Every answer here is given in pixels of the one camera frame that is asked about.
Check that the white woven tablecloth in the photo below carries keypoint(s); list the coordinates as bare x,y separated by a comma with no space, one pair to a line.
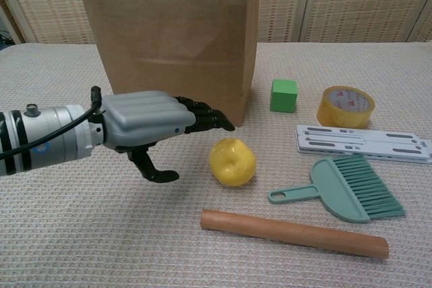
50,234

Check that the wooden rolling pin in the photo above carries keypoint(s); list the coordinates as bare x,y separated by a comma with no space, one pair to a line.
293,234

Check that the green cube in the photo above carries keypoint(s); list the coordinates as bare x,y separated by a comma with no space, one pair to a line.
283,99

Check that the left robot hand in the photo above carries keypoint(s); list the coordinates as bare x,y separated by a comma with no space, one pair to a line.
145,116

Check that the brown paper bag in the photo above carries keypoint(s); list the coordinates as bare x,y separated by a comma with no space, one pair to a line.
175,48

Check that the teal mini brush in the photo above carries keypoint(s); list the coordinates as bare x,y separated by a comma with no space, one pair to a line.
334,190

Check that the grey plastic bracket plate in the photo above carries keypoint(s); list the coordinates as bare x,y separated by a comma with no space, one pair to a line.
371,144

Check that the woven folding screen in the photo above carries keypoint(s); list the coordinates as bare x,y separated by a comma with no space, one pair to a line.
354,4

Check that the yellow apple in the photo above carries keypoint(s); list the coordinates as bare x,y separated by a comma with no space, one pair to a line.
232,162

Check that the yellow packing tape roll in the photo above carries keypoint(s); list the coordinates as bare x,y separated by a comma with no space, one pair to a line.
344,117

